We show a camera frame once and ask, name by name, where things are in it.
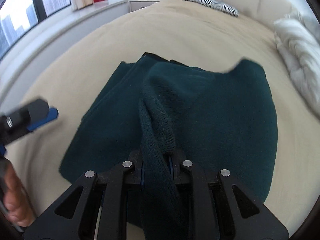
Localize dark green knit garment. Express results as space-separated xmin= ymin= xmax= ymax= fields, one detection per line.
xmin=58 ymin=51 xmax=279 ymax=240

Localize zebra striped pillow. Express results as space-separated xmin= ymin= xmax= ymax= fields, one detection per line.
xmin=183 ymin=0 xmax=239 ymax=17

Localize white bedside table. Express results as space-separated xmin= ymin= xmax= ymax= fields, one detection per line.
xmin=129 ymin=0 xmax=162 ymax=12

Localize white folded duvet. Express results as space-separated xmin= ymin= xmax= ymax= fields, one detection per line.
xmin=274 ymin=11 xmax=319 ymax=115

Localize beige bed sheet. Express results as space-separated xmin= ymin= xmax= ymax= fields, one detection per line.
xmin=8 ymin=0 xmax=319 ymax=234

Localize black framed window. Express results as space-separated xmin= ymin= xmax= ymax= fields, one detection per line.
xmin=1 ymin=0 xmax=71 ymax=57

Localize person's left hand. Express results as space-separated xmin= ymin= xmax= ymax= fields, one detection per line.
xmin=4 ymin=161 xmax=35 ymax=227

